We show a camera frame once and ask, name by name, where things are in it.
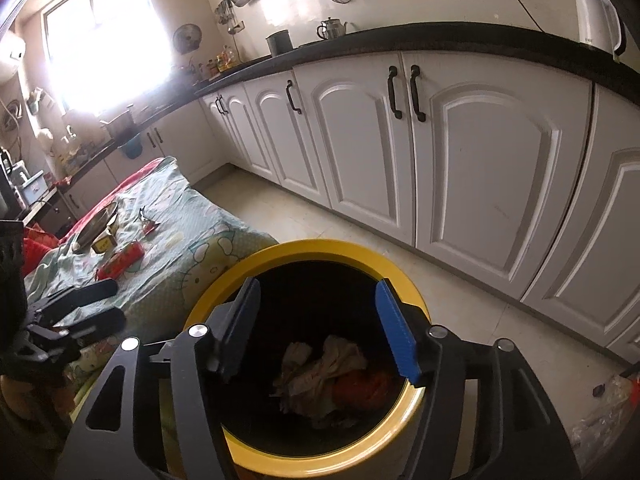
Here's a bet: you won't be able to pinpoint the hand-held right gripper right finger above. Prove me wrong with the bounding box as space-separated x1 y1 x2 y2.
374 277 583 480

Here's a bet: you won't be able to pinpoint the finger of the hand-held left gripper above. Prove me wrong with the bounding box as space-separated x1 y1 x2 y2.
36 307 127 350
29 278 120 327

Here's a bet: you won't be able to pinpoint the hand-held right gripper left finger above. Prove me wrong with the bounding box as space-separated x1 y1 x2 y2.
55 276 263 480

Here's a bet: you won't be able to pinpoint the white plastic bag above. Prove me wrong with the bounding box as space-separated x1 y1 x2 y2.
271 335 370 430

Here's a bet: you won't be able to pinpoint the yellow trash bin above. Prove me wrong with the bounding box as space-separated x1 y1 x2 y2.
182 239 434 480

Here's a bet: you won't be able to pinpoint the red printed bag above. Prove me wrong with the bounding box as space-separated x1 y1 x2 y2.
21 226 57 277

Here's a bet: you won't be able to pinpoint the red cylindrical snack can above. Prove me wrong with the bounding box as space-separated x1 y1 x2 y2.
96 241 144 282

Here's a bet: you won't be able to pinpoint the yellow brown carton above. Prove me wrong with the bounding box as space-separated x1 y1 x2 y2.
91 229 119 254

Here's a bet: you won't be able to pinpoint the metal plate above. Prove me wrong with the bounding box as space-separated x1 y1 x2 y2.
74 202 119 249

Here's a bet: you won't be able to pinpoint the blue plastic basket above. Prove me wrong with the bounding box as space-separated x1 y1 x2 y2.
16 170 49 207

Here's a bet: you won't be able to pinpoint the printed green blanket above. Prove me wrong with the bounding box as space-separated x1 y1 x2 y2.
22 156 279 397

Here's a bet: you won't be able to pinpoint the blue plastic basin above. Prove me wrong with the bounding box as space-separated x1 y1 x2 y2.
119 134 144 159

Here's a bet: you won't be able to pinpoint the metal cooking pot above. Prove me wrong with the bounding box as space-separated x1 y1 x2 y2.
100 104 137 139

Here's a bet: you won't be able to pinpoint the white kitchen cabinets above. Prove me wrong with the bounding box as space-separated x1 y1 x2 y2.
60 50 640 363

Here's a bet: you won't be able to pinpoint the white air conditioner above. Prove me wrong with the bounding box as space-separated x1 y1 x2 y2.
0 35 27 81

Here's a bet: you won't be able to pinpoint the clear floor plastic bag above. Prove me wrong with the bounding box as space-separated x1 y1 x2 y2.
569 367 640 463

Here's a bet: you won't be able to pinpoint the window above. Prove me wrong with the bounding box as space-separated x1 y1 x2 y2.
41 0 173 113

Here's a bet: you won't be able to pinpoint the cooking oil bottles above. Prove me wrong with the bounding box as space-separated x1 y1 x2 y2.
206 45 242 79

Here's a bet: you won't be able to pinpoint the dark metal canister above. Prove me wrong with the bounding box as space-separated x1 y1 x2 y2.
265 30 294 57

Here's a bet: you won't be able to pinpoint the black countertop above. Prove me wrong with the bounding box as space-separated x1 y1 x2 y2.
50 21 640 182

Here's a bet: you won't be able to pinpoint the metal teapot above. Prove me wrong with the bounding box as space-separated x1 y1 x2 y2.
317 17 349 41

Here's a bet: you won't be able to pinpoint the white electric kettle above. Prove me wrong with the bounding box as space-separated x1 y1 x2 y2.
572 0 629 59

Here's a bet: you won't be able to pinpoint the small wall fan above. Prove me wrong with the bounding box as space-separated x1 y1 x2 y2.
173 24 204 55

